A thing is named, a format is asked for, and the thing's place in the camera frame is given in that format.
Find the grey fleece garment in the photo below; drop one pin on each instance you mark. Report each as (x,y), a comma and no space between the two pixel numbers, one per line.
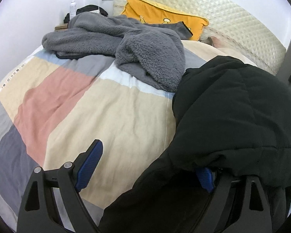
(148,53)

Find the pink pillow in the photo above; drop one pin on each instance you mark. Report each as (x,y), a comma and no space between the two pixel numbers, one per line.
(217,41)

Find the patchwork duvet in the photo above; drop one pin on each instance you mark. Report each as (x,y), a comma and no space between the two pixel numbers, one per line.
(111,116)

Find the clear water bottle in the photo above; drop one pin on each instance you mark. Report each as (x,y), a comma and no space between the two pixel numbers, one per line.
(73,8)

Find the grey and white wardrobe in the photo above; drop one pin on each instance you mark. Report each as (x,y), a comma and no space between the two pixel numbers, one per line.
(289,60)

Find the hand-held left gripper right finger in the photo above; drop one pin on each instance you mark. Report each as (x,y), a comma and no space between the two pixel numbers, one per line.
(205,178)

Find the black bag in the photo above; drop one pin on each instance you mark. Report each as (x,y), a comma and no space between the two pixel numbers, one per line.
(87,7)

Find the yellow pillow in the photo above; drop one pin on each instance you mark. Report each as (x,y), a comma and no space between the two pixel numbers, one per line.
(155,14)

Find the wooden nightstand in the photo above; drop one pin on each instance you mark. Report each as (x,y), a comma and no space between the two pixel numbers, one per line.
(60,27)

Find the black puffer jacket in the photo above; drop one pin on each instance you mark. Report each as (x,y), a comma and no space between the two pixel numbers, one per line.
(232,114)

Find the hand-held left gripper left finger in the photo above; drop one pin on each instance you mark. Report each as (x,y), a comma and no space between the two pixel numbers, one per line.
(89,165)

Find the white box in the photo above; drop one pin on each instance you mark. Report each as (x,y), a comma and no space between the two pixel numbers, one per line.
(95,11)

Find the cream quilted headboard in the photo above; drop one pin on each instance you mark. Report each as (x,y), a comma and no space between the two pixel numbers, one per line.
(232,21)

